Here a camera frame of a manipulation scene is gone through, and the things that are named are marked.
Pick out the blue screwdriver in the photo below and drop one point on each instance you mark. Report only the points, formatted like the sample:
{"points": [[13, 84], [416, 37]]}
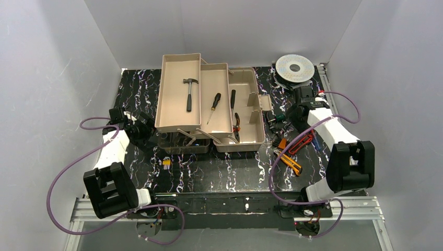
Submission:
{"points": [[315, 141]]}

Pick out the orange black pliers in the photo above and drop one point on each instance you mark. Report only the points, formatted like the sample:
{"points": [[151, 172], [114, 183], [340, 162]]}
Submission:
{"points": [[236, 128]]}

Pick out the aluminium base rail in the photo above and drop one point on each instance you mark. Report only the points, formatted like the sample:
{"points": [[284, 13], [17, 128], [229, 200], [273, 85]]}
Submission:
{"points": [[357, 224]]}

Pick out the yellow black screwdriver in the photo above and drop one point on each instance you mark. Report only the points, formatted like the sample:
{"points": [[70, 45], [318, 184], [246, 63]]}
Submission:
{"points": [[214, 105]]}

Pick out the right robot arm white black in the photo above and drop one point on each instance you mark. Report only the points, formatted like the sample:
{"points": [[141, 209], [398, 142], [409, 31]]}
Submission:
{"points": [[351, 164]]}

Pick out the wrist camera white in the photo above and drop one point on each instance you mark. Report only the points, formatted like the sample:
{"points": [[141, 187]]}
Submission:
{"points": [[130, 116], [321, 97]]}

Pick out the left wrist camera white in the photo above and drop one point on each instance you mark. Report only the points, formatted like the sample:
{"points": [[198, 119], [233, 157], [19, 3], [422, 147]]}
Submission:
{"points": [[130, 116]]}

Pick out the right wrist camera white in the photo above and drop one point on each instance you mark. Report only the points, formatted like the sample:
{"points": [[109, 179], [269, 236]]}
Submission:
{"points": [[321, 97]]}

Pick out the black mounting plate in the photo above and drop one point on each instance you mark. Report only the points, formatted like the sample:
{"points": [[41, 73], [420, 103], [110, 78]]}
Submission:
{"points": [[241, 210]]}

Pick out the beige plastic tool box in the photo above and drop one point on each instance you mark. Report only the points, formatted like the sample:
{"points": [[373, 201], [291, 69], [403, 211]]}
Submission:
{"points": [[182, 132]]}

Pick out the orange black small tool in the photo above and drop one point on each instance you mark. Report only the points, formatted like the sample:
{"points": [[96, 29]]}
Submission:
{"points": [[280, 143]]}

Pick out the black handled claw hammer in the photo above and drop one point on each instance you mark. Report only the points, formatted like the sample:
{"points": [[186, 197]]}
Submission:
{"points": [[189, 81]]}

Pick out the red utility knife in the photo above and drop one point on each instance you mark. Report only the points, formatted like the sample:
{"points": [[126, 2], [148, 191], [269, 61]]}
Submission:
{"points": [[300, 144]]}

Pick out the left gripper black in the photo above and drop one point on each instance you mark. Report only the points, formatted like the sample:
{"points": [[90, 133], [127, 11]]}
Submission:
{"points": [[146, 125]]}

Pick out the orange utility knife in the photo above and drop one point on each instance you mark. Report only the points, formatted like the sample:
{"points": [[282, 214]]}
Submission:
{"points": [[291, 163]]}

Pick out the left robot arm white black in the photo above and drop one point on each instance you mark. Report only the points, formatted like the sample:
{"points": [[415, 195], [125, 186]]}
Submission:
{"points": [[108, 184]]}

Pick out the white tape roll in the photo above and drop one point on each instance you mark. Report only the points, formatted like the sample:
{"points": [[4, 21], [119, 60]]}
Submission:
{"points": [[293, 70]]}

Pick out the green black small tool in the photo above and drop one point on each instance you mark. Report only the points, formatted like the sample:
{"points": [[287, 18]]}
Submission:
{"points": [[276, 119]]}

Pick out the yellow hex key set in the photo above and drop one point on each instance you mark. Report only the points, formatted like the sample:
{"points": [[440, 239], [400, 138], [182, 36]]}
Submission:
{"points": [[166, 162]]}

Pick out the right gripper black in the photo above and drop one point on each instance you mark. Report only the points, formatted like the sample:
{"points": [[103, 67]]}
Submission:
{"points": [[289, 113]]}

